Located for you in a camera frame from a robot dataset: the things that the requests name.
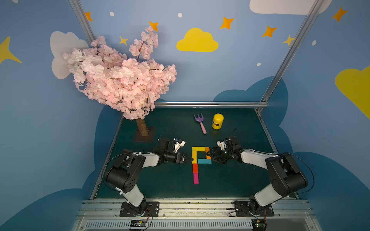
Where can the teal block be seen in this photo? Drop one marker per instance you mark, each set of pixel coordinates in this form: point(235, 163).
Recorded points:
point(204, 161)

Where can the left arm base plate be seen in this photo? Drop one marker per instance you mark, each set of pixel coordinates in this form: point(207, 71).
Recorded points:
point(143, 210)

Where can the yellow plastic jar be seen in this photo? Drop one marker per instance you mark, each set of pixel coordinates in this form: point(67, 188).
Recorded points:
point(217, 121)

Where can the aluminium corner post left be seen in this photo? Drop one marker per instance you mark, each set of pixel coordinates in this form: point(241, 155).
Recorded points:
point(82, 18)

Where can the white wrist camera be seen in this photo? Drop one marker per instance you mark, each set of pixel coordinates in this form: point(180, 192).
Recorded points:
point(222, 145)
point(178, 143)

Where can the pink blossom artificial tree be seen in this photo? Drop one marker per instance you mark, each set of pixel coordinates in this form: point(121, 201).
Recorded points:
point(130, 85)

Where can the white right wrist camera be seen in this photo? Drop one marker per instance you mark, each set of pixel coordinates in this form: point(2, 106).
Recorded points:
point(222, 145)

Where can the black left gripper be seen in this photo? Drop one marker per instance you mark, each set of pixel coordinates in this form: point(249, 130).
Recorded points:
point(180, 157)

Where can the left green circuit board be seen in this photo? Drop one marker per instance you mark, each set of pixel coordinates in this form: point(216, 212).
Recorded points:
point(138, 224)

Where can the red block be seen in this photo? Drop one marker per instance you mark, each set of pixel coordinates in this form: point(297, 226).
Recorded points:
point(195, 168)

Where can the magenta block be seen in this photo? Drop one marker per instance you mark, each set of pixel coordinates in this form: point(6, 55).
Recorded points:
point(195, 178)

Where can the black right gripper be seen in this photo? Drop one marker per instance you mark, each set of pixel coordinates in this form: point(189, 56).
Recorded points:
point(219, 156)

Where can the right green circuit board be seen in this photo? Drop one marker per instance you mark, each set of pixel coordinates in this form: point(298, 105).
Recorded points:
point(258, 225)

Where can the aluminium front rail bed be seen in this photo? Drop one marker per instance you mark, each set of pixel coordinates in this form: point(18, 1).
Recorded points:
point(196, 214)

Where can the green circuit board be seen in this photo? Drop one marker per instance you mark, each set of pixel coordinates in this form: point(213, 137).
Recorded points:
point(138, 224)
point(258, 225)

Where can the long yellow block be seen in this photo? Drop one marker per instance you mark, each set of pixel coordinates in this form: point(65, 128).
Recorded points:
point(194, 156)

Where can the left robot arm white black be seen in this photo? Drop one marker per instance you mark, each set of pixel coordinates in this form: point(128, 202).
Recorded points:
point(126, 169)

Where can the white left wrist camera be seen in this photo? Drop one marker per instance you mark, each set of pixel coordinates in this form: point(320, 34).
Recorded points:
point(178, 143)

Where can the orange block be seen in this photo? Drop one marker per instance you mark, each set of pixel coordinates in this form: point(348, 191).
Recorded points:
point(207, 151)

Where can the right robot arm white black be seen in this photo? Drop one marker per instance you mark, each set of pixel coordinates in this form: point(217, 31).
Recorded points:
point(284, 173)

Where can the purple pink toy rake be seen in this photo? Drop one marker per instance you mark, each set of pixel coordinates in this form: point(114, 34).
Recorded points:
point(199, 118)

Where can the aluminium corner post right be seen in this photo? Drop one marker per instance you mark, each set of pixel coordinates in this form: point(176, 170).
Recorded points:
point(300, 36)

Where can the aluminium corner post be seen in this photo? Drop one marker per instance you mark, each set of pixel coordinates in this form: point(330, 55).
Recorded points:
point(300, 36)
point(82, 18)

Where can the horizontal aluminium rail back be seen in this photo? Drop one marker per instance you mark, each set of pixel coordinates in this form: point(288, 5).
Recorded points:
point(211, 104)

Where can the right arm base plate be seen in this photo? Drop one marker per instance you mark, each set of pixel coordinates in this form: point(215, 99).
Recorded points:
point(249, 208)

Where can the short yellow block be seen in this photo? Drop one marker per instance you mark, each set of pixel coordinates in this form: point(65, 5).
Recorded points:
point(198, 149)

